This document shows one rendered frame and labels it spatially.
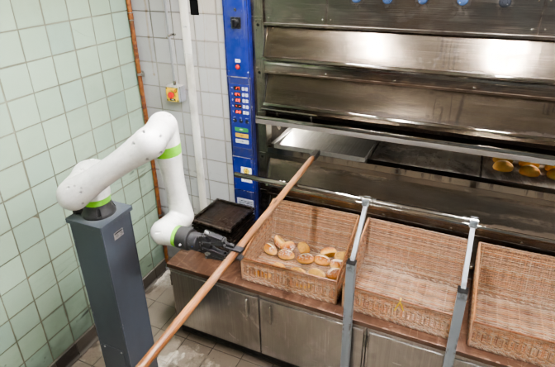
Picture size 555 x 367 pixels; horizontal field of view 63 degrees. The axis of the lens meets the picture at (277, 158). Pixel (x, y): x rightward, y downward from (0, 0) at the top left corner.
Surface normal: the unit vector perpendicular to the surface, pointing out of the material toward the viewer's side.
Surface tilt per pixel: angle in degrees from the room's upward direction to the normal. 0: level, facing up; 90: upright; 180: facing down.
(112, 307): 90
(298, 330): 90
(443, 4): 90
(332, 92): 70
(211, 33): 90
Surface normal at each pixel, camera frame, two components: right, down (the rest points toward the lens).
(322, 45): -0.39, 0.06
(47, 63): 0.91, 0.16
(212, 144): -0.41, 0.39
